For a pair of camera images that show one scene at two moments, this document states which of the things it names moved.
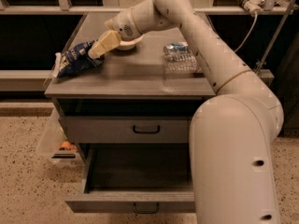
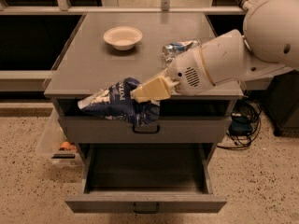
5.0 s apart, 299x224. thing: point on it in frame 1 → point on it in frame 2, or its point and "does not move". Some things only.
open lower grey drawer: (135, 178) does not move
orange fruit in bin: (67, 146) does not move
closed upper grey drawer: (126, 129) does not move
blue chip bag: (75, 61) → (115, 102)
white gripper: (121, 24) → (186, 69)
